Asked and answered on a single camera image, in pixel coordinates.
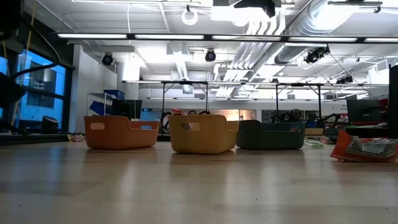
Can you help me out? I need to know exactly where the black folding table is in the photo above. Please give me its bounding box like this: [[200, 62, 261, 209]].
[[242, 81, 387, 124], [122, 79, 244, 135]]

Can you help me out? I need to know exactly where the green clear candy wrapper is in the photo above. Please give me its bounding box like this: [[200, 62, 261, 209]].
[[304, 138, 326, 149]]

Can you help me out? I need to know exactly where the black monitor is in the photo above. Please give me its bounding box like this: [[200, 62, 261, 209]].
[[346, 98, 390, 124], [111, 99, 143, 121]]

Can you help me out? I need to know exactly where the yellow plastic bin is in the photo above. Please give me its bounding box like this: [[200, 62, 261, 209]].
[[167, 114, 240, 155]]

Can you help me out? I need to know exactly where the orange candy packet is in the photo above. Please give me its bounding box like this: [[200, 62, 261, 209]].
[[330, 129, 398, 164]]

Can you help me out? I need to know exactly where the orange plastic bin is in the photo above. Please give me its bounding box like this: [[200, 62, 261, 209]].
[[83, 115, 160, 151]]

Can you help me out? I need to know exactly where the teal plastic bin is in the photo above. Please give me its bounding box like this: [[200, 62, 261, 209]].
[[236, 119, 307, 151]]

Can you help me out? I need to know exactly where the yellow cable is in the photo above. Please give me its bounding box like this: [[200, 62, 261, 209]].
[[25, 2, 37, 60]]

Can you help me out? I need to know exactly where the person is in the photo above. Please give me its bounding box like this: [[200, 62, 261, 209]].
[[280, 108, 305, 123]]

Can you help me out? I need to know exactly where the overhead camera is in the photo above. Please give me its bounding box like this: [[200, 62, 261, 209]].
[[233, 0, 278, 19]]

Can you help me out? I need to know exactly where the black aluminium table frame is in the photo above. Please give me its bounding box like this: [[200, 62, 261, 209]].
[[0, 133, 170, 147]]

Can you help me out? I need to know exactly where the silver ventilation duct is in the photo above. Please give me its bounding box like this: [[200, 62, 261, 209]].
[[272, 0, 359, 65]]

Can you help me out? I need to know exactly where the blue storage bin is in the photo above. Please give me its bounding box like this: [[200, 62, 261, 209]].
[[103, 89, 126, 101]]

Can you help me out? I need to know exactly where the black ceiling spot lamp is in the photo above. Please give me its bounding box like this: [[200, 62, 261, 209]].
[[101, 52, 114, 67], [204, 49, 217, 63], [304, 45, 331, 65]]

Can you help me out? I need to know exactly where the overhead LED light bar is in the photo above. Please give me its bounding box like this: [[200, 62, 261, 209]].
[[55, 32, 398, 44]]

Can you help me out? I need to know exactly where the white hanging ring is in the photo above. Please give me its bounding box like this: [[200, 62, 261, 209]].
[[181, 8, 200, 27]]

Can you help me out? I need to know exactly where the black cylinder bin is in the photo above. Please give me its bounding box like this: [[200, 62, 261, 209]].
[[40, 115, 60, 135]]

